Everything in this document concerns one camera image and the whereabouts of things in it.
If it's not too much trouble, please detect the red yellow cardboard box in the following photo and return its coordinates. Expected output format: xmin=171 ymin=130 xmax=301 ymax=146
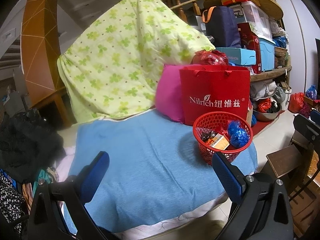
xmin=206 ymin=133 xmax=230 ymax=150

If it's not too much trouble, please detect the blue plastic bag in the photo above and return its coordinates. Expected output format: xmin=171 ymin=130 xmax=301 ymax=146
xmin=227 ymin=121 xmax=249 ymax=148

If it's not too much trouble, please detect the red bag on floor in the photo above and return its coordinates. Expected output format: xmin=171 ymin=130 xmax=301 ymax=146
xmin=288 ymin=92 xmax=304 ymax=113

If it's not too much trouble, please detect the red plastic mesh basket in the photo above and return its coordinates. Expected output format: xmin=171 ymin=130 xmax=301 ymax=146
xmin=193 ymin=112 xmax=253 ymax=165

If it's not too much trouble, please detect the small brown wooden stool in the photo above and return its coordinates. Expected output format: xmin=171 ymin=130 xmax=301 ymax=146
xmin=263 ymin=144 xmax=303 ymax=179

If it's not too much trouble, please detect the metal bowl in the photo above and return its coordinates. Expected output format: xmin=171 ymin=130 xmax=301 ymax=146
xmin=253 ymin=110 xmax=283 ymax=122

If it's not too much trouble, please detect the black clothes pile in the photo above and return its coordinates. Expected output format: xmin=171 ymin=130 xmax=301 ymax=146
xmin=1 ymin=109 xmax=66 ymax=184

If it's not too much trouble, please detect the blue plastic storage bin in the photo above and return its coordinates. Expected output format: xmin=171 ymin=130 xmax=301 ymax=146
xmin=258 ymin=37 xmax=276 ymax=72

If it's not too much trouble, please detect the red Nilrich paper bag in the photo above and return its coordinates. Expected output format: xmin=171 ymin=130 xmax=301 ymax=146
xmin=179 ymin=65 xmax=250 ymax=126

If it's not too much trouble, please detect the light blue shoe box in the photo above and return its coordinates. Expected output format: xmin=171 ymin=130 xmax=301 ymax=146
xmin=216 ymin=47 xmax=257 ymax=66

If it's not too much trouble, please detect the dark red gift box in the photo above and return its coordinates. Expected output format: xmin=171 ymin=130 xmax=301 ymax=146
xmin=238 ymin=22 xmax=262 ymax=74

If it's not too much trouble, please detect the magenta pillow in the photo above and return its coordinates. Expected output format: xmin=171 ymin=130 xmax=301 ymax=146
xmin=155 ymin=64 xmax=200 ymax=125

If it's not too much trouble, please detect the green clover print quilt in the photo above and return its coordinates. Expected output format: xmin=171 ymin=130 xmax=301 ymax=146
xmin=57 ymin=0 xmax=214 ymax=123

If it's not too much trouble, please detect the dark red plastic bag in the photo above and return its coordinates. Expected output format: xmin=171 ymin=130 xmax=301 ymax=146
xmin=191 ymin=50 xmax=228 ymax=65

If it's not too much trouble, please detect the wooden round shelf table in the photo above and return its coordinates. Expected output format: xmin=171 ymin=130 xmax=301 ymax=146
xmin=203 ymin=0 xmax=292 ymax=82

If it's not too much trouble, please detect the clear plastic storage box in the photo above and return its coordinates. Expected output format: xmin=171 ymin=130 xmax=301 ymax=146
xmin=230 ymin=1 xmax=272 ymax=40

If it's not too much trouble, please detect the navy fabric bag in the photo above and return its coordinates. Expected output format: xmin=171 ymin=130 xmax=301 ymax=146
xmin=202 ymin=6 xmax=241 ymax=48

